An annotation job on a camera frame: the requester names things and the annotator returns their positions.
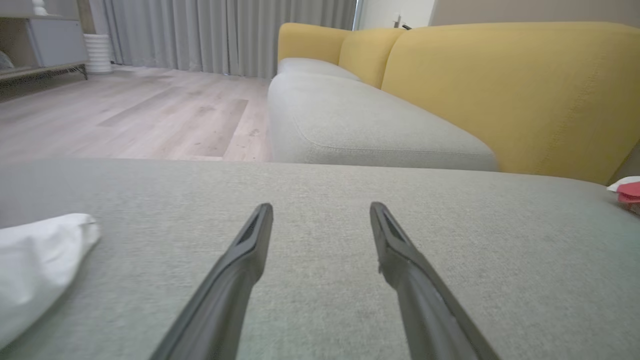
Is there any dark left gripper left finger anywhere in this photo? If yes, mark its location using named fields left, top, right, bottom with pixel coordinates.
left=150, top=202, right=274, bottom=360

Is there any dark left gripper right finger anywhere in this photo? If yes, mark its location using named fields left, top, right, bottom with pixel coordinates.
left=369, top=201, right=501, bottom=360

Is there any red and white shirt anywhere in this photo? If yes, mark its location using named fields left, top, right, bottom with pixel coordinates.
left=0, top=213, right=101, bottom=351

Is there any folded red white garment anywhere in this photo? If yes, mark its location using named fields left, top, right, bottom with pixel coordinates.
left=606, top=176, right=640, bottom=216

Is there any large grey sofa chaise cushion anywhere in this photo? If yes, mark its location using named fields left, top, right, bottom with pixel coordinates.
left=0, top=158, right=640, bottom=360

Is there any grey sofa seat cushion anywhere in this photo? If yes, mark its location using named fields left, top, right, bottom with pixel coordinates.
left=267, top=73, right=499, bottom=172
left=277, top=57, right=362, bottom=82

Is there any yellow sofa backrest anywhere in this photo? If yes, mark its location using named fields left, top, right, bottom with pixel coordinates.
left=277, top=21, right=640, bottom=186

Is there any grey pleated curtain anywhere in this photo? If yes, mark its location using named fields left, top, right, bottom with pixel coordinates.
left=102, top=0, right=358, bottom=80

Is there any white ribbed plant pot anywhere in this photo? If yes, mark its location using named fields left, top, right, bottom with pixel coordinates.
left=82, top=33, right=115, bottom=75

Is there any white glass-door TV cabinet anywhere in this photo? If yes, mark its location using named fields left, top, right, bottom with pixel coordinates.
left=0, top=0, right=90, bottom=83

